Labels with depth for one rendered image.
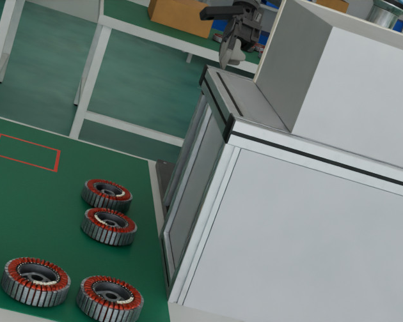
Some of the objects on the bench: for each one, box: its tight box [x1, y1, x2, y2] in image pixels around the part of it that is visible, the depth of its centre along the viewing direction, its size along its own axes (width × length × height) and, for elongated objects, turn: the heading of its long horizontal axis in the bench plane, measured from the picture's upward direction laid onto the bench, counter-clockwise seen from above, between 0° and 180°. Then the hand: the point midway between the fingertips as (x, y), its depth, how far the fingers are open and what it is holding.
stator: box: [81, 208, 137, 246], centre depth 166 cm, size 11×11×4 cm
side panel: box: [159, 102, 241, 305], centre depth 157 cm, size 28×3×32 cm, turn 141°
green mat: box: [0, 114, 170, 322], centre depth 171 cm, size 94×61×1 cm, turn 141°
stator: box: [81, 179, 132, 213], centre depth 182 cm, size 11×11×4 cm
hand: (221, 64), depth 213 cm, fingers closed
